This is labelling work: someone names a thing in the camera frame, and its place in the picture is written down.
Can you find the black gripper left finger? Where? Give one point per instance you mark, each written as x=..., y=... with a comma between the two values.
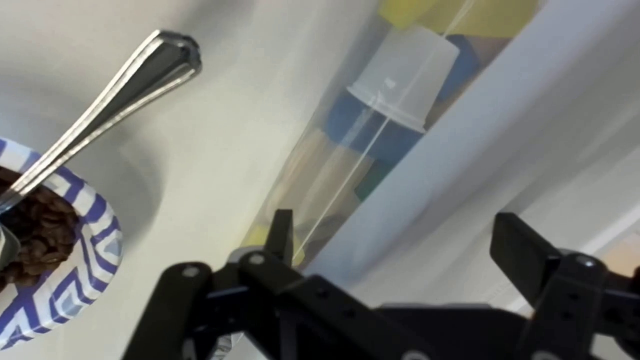
x=282, y=233

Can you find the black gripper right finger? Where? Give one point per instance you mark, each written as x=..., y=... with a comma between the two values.
x=521, y=253

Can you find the beige ridged toy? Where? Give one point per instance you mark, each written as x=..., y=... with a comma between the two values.
x=321, y=173

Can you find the long blue block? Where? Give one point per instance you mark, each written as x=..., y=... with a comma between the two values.
x=352, y=123

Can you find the blue white patterned paper bowl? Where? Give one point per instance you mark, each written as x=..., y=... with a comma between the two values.
x=93, y=253

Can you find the short blue block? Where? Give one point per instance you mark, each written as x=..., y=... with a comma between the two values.
x=462, y=67

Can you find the translucent plastic cup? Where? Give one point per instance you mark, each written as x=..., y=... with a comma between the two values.
x=407, y=73

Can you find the metal spoon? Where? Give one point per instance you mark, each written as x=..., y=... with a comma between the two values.
x=133, y=82

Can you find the brown coffee beans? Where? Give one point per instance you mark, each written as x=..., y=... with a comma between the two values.
x=46, y=231

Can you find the large yellow block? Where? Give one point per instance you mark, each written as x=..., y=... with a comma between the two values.
x=493, y=16

